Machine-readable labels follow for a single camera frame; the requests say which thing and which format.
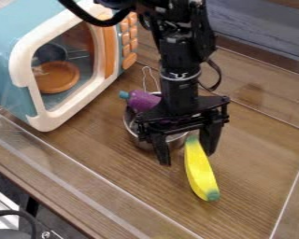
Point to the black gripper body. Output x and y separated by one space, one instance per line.
181 110

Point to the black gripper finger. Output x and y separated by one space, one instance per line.
210 134
160 148

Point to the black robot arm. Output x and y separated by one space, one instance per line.
184 38

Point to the silver metal pot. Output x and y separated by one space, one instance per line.
129 114

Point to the yellow toy banana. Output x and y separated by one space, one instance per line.
199 171

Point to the purple toy eggplant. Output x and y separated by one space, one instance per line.
139 100

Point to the orange plate in microwave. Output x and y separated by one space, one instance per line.
56 76

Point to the blue toy microwave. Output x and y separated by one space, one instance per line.
40 32

